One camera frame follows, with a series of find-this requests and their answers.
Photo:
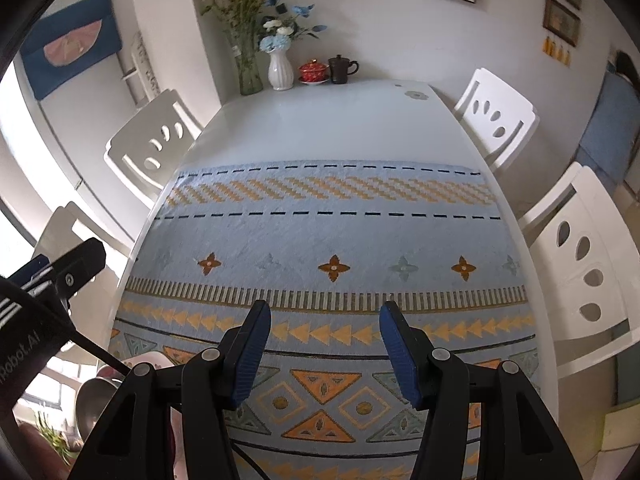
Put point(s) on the dark brown mug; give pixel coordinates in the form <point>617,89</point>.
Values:
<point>340,70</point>

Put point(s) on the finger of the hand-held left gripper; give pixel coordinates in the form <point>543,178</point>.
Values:
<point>25,271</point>
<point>75,265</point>

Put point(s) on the white wall rack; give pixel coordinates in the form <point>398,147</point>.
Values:
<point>145,70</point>

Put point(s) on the yellow hanging ornaments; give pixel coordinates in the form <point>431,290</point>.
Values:
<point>556,50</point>

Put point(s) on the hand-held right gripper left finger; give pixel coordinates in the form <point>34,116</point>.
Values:
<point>250,360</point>

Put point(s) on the green potted plant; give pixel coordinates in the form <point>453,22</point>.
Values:
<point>55,435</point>

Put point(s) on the blue and white flowers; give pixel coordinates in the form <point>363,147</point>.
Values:
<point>280,30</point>

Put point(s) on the blue wall hanging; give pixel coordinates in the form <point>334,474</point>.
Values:
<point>70,45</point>

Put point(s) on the white ribbed vase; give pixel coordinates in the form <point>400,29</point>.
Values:
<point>280,72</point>

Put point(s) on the pink steel bowl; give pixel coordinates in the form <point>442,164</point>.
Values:
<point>95,405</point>

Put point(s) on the white dining chair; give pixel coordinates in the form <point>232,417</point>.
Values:
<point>515,105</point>
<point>135,135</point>
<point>560,270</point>
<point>65,225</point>

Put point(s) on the blue patterned tablecloth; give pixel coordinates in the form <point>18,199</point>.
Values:
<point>325,235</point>

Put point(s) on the glass vase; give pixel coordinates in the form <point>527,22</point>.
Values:
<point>248,75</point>

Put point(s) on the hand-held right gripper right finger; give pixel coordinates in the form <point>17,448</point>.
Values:
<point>400,360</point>

